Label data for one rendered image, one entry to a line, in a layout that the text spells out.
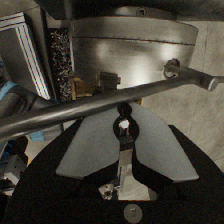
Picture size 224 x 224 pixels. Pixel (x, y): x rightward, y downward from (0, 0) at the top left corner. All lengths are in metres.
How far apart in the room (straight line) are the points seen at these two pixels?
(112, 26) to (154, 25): 0.07
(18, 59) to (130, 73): 1.16
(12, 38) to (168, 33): 1.20
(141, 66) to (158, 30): 0.06
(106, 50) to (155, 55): 0.08
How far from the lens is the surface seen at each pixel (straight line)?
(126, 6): 0.29
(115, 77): 0.25
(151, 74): 0.24
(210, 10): 0.34
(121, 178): 1.30
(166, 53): 0.25
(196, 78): 0.21
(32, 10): 1.49
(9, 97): 0.44
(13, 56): 1.33
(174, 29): 0.25
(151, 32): 0.23
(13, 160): 0.63
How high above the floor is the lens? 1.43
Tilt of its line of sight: 53 degrees down
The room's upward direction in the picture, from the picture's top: 152 degrees clockwise
